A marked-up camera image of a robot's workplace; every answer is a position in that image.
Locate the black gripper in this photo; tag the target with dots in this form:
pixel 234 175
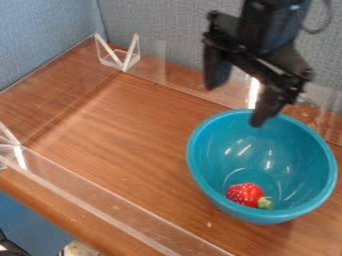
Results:
pixel 257 42

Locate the red toy strawberry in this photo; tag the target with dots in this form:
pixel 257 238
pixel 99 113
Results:
pixel 249 195

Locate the blue plastic bowl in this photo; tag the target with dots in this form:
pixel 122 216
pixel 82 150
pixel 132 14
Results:
pixel 282 156

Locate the clear acrylic back barrier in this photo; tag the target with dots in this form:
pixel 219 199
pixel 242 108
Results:
pixel 143 60

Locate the clear acrylic barrier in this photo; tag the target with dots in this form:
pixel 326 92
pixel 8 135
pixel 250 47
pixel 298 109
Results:
pixel 64 53
pixel 158 233
pixel 143 60

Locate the clear acrylic front barrier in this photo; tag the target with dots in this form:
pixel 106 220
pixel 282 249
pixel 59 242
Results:
pixel 158 233

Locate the clear acrylic left barrier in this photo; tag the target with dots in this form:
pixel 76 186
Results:
pixel 64 53

